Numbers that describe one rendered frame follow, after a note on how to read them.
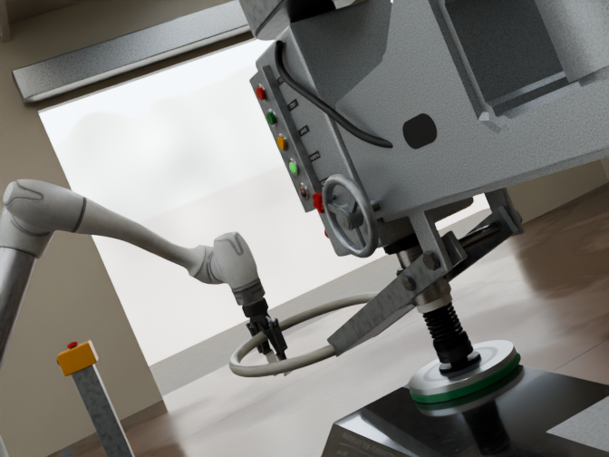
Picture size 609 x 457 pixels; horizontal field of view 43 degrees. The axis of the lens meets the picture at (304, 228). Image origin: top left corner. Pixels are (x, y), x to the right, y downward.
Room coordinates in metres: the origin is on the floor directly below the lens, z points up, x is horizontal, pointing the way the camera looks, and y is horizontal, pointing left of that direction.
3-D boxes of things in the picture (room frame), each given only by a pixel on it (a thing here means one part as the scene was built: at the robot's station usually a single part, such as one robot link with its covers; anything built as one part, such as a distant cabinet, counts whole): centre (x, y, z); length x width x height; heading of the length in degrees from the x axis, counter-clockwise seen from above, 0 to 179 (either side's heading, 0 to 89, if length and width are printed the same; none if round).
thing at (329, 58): (1.38, -0.20, 1.30); 0.36 x 0.22 x 0.45; 23
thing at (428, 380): (1.45, -0.17, 0.82); 0.21 x 0.21 x 0.01
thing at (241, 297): (2.22, 0.22, 1.06); 0.09 x 0.09 x 0.06
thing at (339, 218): (1.29, -0.11, 1.18); 0.15 x 0.10 x 0.15; 23
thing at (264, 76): (1.47, -0.04, 1.35); 0.08 x 0.03 x 0.28; 23
